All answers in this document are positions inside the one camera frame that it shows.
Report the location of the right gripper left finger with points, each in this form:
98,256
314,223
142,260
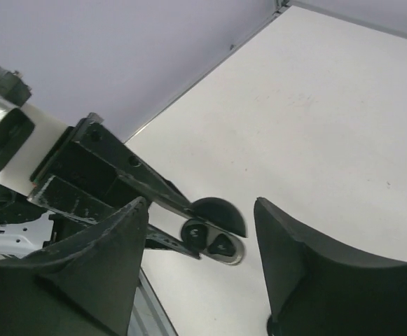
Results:
82,285

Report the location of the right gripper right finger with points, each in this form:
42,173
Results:
317,285

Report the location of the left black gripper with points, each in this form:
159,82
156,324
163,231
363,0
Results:
80,175

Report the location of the aluminium mounting rail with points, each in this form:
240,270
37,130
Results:
148,316

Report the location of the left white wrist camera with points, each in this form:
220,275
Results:
27,133

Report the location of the left aluminium frame post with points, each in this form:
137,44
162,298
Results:
281,5

